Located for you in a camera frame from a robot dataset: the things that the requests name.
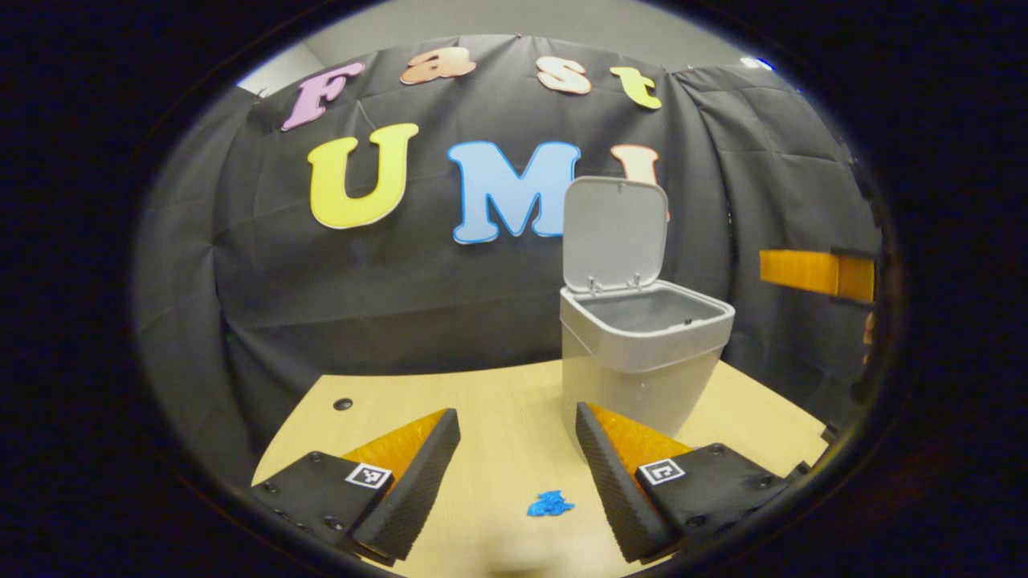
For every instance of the small ceiling light panel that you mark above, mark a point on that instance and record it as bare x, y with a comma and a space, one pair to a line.
756, 63

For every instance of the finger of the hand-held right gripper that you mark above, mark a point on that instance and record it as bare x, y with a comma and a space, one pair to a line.
811, 273

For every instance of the white desktop garbage bin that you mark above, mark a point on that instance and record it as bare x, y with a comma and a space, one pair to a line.
634, 337

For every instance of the wooden desktop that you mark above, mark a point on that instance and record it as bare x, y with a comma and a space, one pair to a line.
498, 433

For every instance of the black backdrop cloth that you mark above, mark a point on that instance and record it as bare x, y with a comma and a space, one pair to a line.
321, 273

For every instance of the blue paper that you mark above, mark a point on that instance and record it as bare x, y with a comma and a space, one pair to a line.
550, 504

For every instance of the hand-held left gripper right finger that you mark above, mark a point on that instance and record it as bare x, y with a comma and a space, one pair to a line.
614, 482

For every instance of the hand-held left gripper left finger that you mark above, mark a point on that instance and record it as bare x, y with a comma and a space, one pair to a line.
414, 490

